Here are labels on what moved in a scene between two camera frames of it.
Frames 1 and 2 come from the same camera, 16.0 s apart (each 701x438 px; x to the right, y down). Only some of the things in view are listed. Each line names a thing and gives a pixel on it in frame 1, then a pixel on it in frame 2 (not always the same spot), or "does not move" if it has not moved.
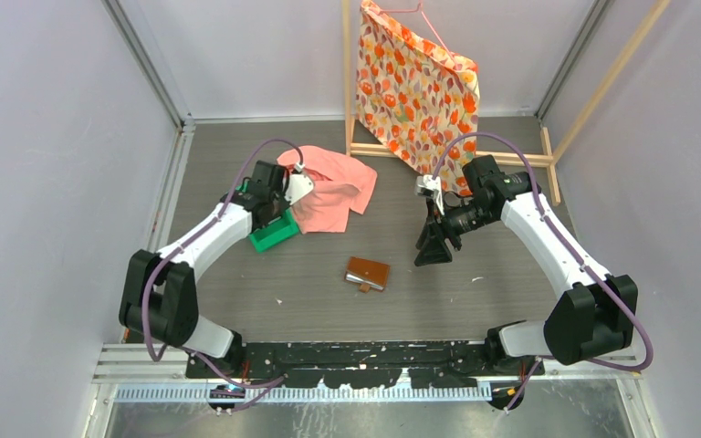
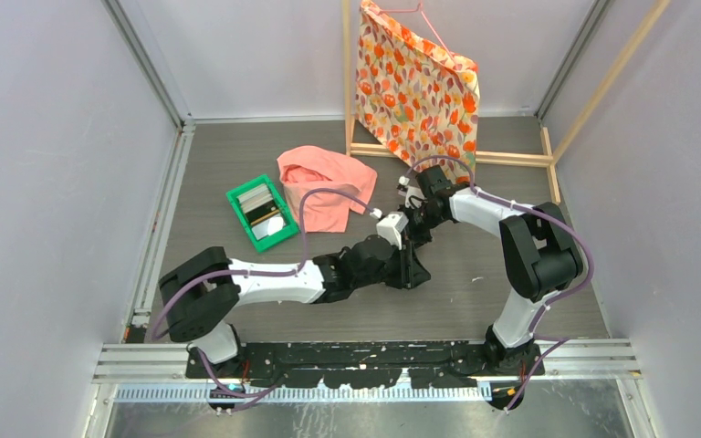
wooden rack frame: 548,159 does not move
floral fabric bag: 420,101 does not move
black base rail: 358,365 does not move
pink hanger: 419,8 does not move
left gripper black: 284,204 -> 410,271
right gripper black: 434,248 -> 418,239
